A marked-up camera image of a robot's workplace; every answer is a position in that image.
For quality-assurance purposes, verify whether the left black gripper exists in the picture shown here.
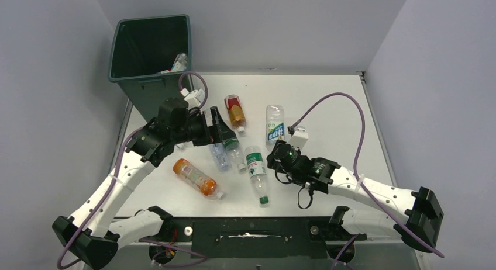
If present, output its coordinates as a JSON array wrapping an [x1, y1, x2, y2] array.
[[172, 106, 235, 146]]

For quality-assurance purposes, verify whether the dark green label bottle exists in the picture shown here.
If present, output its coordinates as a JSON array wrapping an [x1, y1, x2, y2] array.
[[223, 138, 247, 173]]

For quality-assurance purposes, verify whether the green label green cap bottle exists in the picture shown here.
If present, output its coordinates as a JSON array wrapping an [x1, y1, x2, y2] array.
[[245, 146, 270, 206]]

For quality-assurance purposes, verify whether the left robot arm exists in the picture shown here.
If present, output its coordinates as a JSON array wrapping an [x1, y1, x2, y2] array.
[[52, 98, 236, 269]]

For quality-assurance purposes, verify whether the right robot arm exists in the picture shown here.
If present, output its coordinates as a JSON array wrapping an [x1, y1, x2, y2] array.
[[267, 141, 444, 257]]

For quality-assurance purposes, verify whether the dark green plastic bin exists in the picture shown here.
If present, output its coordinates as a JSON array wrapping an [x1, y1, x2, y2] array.
[[108, 15, 192, 121]]

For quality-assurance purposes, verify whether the red gold label bottle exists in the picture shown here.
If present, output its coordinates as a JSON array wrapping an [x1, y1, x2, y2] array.
[[224, 94, 246, 136]]

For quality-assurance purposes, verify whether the blue tinted water bottle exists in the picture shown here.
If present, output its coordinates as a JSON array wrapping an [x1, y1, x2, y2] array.
[[209, 143, 232, 172]]

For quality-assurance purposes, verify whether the clear unlabelled plastic bottle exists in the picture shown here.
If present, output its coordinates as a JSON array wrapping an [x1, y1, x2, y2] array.
[[175, 142, 194, 151]]

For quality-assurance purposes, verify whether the orange juice bottle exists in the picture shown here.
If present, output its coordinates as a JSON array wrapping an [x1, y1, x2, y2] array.
[[173, 158, 226, 200]]

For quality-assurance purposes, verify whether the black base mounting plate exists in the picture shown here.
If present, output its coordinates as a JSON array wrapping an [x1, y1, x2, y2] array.
[[152, 216, 351, 259]]

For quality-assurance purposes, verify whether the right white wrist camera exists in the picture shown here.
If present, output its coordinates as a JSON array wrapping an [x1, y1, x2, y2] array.
[[288, 126, 309, 150]]

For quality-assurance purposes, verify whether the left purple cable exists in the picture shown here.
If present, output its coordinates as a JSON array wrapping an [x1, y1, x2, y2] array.
[[56, 71, 209, 270]]

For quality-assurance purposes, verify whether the purple cable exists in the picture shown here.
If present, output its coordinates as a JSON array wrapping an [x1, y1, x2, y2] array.
[[290, 92, 446, 270], [56, 71, 209, 270]]

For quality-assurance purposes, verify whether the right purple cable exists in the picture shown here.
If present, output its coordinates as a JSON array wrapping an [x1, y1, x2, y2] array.
[[290, 92, 446, 270]]

